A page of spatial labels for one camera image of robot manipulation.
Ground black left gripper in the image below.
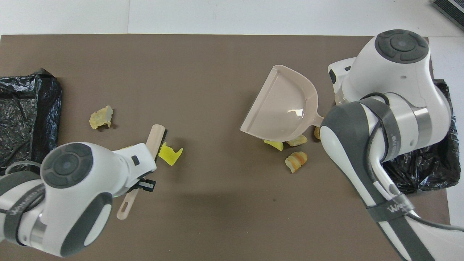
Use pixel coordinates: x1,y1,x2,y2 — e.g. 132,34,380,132
127,178,157,192

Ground notched yellow sponge piece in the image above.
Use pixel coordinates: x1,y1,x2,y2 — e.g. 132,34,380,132
158,142,183,166

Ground beige hand brush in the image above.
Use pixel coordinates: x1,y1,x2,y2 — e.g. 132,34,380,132
117,124,168,220

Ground orange striped foam chunk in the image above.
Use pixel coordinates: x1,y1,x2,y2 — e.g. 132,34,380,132
285,151,308,173

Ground pale rock-like foam chunk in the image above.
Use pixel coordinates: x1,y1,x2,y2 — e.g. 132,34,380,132
286,134,308,147

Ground beige plastic dustpan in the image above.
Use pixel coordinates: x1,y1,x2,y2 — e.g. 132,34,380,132
239,65,325,142

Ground bin with black bag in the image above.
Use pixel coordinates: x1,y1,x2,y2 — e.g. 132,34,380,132
382,79,461,195
0,68,63,176

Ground brown table mat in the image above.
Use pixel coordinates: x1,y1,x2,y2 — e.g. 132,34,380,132
0,34,454,261

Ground dark grey ribbed device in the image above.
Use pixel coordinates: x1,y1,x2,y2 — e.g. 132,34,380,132
432,0,464,31

